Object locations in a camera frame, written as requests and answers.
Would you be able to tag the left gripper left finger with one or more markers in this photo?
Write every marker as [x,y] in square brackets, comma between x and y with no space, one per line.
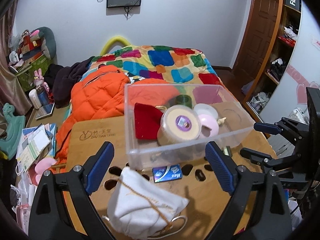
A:
[49,217]

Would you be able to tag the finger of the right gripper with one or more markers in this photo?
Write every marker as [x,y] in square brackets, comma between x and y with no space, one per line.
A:
[267,128]

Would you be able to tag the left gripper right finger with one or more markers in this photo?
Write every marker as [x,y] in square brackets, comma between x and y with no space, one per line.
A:
[270,217]

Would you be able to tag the small beige figurine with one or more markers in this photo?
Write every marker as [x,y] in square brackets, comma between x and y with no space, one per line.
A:
[221,121]

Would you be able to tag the pink round compact case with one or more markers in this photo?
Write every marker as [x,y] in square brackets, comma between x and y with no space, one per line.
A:
[210,127]

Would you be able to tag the white round cream jar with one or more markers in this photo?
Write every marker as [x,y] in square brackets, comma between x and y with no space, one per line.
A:
[202,108]

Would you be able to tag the round cotton pad container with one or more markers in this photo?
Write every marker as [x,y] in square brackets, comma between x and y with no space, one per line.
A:
[178,124]

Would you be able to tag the green glass pump bottle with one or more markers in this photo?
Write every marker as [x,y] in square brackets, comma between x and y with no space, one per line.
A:
[184,100]

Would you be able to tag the white drawstring pouch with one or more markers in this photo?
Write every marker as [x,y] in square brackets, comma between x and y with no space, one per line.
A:
[140,210]

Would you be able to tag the blue foil packet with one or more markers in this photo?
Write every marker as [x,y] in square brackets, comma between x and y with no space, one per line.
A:
[167,173]

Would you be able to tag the red velvet pouch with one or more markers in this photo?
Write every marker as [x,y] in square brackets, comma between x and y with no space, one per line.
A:
[147,121]

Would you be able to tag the white sliding wardrobe door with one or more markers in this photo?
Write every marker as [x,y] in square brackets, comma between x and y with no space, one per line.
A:
[302,71]

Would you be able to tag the stack of papers and booklets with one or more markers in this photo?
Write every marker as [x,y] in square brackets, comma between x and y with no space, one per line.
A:
[35,143]

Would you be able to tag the teal dinosaur plush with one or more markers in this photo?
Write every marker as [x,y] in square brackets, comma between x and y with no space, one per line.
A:
[15,125]

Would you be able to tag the clear plastic storage bin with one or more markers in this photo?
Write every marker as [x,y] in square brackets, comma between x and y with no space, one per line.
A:
[237,120]

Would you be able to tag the colourful patchwork quilt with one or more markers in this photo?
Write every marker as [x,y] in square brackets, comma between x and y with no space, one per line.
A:
[173,65]

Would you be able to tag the wooden wardrobe shelves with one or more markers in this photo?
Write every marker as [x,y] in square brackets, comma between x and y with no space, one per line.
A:
[277,58]

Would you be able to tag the tablet on desk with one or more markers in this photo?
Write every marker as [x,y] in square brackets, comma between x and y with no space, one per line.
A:
[44,111]

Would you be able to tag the white cylinder bottle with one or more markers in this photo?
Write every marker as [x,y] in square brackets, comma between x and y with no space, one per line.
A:
[34,99]

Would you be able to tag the blue thermos bottle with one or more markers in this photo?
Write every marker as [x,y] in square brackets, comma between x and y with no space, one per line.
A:
[42,95]

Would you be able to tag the wooden door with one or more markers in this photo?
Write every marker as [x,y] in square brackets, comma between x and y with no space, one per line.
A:
[256,40]

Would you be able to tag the black FiiO box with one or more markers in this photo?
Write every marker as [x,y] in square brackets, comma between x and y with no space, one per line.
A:
[293,4]

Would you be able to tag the orange puffer jacket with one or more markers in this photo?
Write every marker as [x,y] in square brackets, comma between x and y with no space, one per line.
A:
[100,95]

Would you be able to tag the dark purple clothing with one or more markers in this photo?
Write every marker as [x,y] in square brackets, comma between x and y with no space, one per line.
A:
[61,80]

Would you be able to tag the pink bunny figure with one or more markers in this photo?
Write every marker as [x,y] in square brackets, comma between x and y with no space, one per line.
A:
[39,80]

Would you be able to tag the green storage box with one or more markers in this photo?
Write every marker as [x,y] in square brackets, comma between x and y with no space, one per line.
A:
[25,75]

